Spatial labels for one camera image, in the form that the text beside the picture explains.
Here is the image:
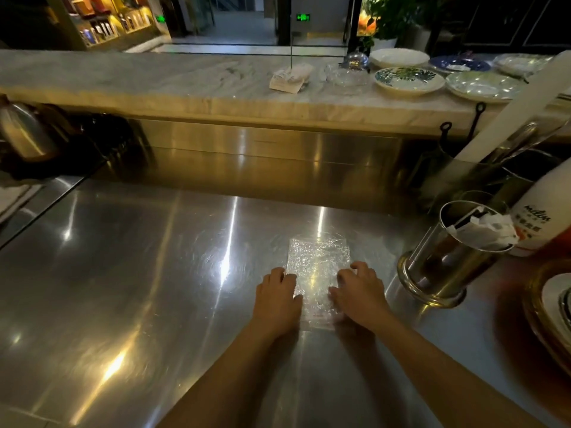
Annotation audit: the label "person's right hand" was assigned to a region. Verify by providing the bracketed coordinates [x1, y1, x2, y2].
[328, 261, 394, 333]

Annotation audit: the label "person's left hand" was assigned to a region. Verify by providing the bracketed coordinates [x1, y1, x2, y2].
[251, 267, 304, 336]

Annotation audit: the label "clear plastic wrap sheet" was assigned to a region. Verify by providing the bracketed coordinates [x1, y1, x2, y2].
[285, 235, 353, 331]

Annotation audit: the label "person's right forearm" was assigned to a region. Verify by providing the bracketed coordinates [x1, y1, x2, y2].
[357, 309, 550, 428]

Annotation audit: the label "person's left forearm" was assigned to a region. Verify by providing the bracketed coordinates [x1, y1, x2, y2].
[156, 323, 302, 428]

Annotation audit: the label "steel cylinder holder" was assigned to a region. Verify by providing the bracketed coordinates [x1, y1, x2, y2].
[396, 200, 514, 309]

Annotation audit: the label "steel utensil container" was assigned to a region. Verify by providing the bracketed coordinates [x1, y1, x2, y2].
[412, 144, 505, 214]

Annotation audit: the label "white paper packets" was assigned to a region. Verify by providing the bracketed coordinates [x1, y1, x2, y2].
[448, 207, 521, 253]

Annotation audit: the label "round wooden tray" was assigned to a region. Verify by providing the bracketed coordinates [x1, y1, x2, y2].
[521, 258, 571, 376]

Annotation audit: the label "white plate with dark rim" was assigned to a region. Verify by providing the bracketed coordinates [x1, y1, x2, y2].
[542, 273, 571, 344]

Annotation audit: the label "white bottle with label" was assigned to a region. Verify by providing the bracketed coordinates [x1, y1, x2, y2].
[508, 158, 571, 259]

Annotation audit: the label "clear glass dish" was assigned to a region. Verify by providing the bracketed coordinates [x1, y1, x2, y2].
[324, 62, 372, 90]

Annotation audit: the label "leaf pattern plate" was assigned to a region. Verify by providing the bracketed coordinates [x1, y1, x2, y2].
[373, 67, 446, 98]

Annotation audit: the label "receipt spike with papers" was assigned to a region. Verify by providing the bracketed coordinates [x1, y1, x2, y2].
[269, 33, 316, 94]

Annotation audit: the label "steel tongs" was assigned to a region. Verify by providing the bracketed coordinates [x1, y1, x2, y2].
[484, 116, 571, 165]

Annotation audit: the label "glass dome lid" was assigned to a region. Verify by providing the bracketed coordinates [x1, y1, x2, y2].
[340, 51, 371, 72]

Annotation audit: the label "plain white plate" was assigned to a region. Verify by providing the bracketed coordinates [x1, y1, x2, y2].
[369, 48, 431, 69]

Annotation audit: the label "pale green plate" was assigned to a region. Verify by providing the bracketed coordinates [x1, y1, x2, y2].
[445, 70, 530, 105]

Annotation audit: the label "blue plate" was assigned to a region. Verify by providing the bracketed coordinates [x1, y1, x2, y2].
[428, 55, 494, 75]

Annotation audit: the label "green potted plant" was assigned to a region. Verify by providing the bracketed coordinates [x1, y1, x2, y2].
[357, 0, 430, 52]

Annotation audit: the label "pale patterned plate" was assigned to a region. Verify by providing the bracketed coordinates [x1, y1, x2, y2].
[492, 53, 554, 79]

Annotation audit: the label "steel kettle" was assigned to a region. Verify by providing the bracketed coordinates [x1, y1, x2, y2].
[0, 95, 62, 163]

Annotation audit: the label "lit display shelf with bottles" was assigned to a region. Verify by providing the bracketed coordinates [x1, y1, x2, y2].
[44, 0, 173, 52]

